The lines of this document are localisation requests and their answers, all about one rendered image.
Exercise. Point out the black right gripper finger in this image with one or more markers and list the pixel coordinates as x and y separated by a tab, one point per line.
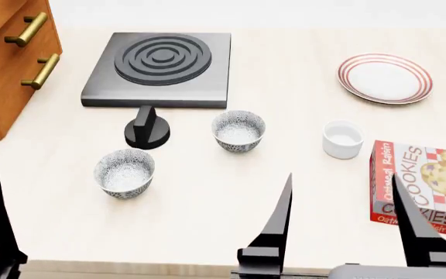
420	244
271	250

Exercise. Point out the patterned black white bowl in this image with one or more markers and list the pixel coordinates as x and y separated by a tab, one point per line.
124	174
238	133

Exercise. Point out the white ramekin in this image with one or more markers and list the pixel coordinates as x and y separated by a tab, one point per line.
343	142

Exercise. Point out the white red-striped plate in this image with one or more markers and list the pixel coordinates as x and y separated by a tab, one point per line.
385	78

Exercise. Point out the red oatmeal raisin cookies box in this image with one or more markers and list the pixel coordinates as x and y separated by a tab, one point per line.
432	177

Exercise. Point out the black flat stove base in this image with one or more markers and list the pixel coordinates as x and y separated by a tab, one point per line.
99	93

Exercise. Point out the black stove knob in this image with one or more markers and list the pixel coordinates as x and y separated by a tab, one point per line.
145	130

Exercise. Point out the black ringed stove burner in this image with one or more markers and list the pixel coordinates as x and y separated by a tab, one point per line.
163	56

